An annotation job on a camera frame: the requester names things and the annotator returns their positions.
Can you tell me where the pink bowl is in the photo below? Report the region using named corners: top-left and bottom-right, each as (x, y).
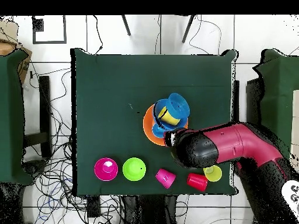
top-left (93, 157), bottom-right (119, 182)

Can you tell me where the black metal frame bar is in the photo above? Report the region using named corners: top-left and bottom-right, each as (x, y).
top-left (24, 75), bottom-right (53, 159)

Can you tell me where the grey chair base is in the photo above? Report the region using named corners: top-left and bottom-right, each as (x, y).
top-left (22, 159), bottom-right (48, 179)

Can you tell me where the cardboard box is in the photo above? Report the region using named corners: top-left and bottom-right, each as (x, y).
top-left (0, 19), bottom-right (33, 85)

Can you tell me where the green bowl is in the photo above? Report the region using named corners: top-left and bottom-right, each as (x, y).
top-left (122, 157), bottom-right (147, 182)

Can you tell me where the small yellow orange cup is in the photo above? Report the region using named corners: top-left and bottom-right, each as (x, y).
top-left (158, 106), bottom-right (181, 126)

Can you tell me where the black cable with plug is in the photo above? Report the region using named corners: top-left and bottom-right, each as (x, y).
top-left (92, 15), bottom-right (104, 55)

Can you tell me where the red cup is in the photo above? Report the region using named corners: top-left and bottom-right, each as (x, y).
top-left (186, 172), bottom-right (208, 193)

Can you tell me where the black computer case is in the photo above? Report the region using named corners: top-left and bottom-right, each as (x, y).
top-left (245, 78), bottom-right (263, 124)

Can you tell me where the green cloth side table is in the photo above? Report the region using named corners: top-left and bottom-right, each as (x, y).
top-left (252, 48), bottom-right (299, 155)
top-left (0, 50), bottom-right (33, 187)

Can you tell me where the large orange bowl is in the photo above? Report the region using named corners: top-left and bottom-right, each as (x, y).
top-left (142, 104), bottom-right (189, 147)

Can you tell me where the black square floor frame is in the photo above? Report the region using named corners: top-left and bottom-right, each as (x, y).
top-left (32, 15), bottom-right (67, 44)

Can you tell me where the camera tripod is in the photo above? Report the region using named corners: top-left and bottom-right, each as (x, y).
top-left (120, 14), bottom-right (195, 44)

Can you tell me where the dark green table cloth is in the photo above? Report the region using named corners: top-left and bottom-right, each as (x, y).
top-left (70, 48), bottom-right (239, 197)

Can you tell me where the pink cup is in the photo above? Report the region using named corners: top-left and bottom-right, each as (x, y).
top-left (155, 168), bottom-right (177, 190)

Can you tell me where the pale yellow cup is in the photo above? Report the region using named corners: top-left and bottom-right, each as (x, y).
top-left (202, 164), bottom-right (223, 183)

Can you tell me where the blue cup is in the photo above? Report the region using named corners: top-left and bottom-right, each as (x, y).
top-left (151, 123), bottom-right (168, 139)

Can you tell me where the light blue shallow bowl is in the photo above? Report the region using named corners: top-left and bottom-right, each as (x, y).
top-left (167, 92), bottom-right (191, 119)

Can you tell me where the large blue bowl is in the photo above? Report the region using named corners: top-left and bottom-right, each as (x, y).
top-left (152, 98), bottom-right (189, 131)

